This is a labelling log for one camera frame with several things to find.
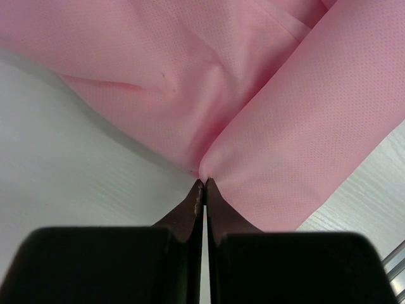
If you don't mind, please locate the pink t-shirt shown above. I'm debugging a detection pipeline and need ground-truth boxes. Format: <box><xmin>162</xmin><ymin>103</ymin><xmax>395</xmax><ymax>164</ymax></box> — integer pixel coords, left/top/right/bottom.
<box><xmin>1</xmin><ymin>1</ymin><xmax>404</xmax><ymax>231</ymax></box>

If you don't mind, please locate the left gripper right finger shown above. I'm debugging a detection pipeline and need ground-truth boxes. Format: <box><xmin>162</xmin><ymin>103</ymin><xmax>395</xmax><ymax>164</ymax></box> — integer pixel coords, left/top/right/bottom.
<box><xmin>205</xmin><ymin>179</ymin><xmax>397</xmax><ymax>303</ymax></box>

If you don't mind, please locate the aluminium front rail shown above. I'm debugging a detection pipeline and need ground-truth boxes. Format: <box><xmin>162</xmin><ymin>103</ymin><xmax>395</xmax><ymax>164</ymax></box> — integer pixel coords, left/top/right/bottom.
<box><xmin>382</xmin><ymin>241</ymin><xmax>405</xmax><ymax>304</ymax></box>

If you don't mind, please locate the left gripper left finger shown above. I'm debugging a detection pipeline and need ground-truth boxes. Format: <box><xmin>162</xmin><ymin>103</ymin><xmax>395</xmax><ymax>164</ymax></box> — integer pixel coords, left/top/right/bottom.
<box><xmin>1</xmin><ymin>181</ymin><xmax>203</xmax><ymax>303</ymax></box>

